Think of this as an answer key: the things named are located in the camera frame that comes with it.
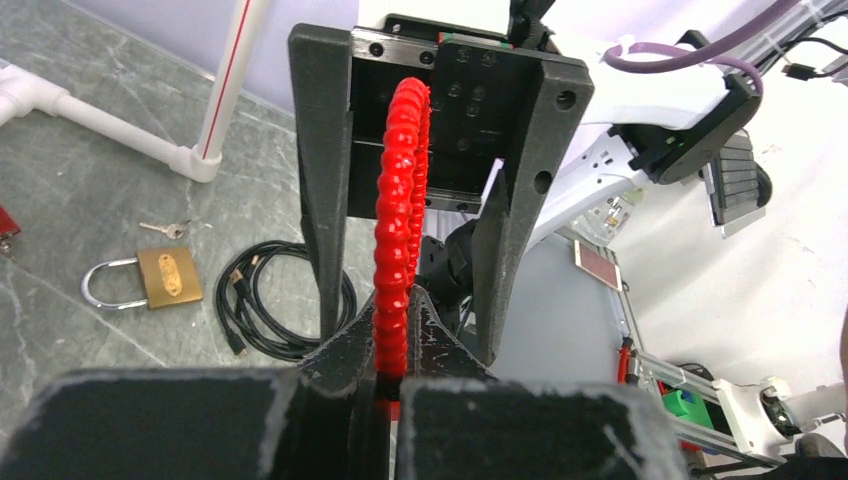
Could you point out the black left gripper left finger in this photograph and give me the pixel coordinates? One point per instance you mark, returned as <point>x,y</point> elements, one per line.
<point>198,423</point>

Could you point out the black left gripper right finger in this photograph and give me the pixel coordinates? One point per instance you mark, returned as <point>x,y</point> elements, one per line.
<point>457,421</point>

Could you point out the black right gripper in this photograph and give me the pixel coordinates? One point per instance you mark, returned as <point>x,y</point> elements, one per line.
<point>491,99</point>

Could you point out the red alligator clip lead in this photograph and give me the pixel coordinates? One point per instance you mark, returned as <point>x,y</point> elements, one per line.
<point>400,208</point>
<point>9,230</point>

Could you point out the brass padlock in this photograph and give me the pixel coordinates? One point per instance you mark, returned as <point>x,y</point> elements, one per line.
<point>169,277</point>

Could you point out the small key with ring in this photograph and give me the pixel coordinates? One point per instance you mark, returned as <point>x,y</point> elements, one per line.
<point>173,231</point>

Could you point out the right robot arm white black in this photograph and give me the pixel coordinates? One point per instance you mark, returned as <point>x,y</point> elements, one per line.
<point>657,112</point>

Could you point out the white pvc pipe frame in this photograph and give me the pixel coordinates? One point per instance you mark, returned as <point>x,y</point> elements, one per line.
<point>120,115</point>

